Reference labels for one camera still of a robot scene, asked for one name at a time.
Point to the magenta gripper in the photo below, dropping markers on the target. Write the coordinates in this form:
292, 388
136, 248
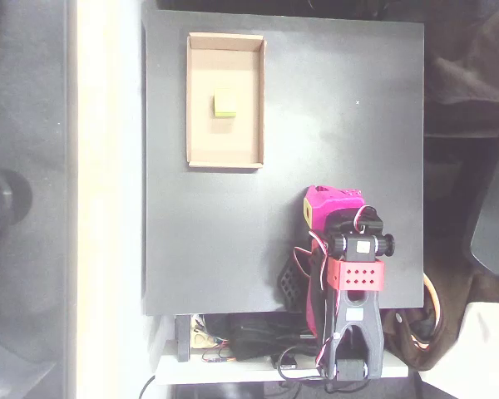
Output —
316, 209

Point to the small black connector box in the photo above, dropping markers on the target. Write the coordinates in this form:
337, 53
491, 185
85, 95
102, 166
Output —
289, 365

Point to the white shelf board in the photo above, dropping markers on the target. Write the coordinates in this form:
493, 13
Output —
216, 372

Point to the tan wooden board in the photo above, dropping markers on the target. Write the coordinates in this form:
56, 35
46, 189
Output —
199, 338

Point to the lime green cube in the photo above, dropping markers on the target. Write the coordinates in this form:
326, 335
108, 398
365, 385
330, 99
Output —
225, 101

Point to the black lattice robot base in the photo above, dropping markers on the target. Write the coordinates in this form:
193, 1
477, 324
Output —
290, 287

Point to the cardboard box tray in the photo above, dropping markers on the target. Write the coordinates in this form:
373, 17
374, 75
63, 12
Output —
233, 137

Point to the black office chair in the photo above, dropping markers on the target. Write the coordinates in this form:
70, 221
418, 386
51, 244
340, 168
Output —
495, 224

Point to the black red robot arm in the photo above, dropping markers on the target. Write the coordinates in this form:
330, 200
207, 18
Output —
357, 303

